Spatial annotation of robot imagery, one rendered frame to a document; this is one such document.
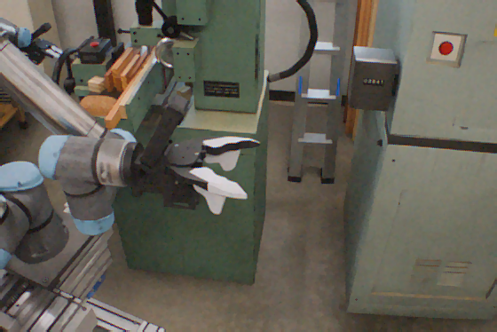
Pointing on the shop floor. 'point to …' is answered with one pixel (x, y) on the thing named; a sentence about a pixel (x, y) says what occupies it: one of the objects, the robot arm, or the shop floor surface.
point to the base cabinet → (200, 225)
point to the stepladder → (319, 95)
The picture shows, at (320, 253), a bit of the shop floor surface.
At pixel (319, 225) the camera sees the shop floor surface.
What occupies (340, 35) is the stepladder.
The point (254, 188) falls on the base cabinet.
